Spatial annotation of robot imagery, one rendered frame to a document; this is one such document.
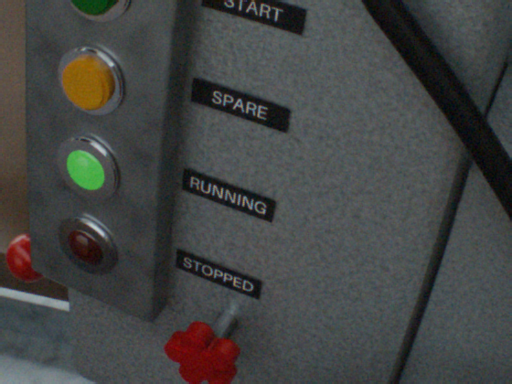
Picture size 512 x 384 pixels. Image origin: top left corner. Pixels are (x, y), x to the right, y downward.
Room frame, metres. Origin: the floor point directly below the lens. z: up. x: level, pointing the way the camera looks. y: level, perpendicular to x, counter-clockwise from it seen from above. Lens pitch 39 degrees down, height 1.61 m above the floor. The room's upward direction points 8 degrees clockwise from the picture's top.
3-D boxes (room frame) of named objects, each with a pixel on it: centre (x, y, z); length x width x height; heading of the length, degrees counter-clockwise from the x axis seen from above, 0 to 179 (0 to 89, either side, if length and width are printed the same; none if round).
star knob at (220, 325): (0.35, 0.01, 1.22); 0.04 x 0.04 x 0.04; 72
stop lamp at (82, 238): (0.38, 0.08, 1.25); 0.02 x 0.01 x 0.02; 72
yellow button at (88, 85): (0.37, 0.08, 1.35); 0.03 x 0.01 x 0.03; 72
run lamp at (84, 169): (0.38, 0.08, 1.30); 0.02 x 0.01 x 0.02; 72
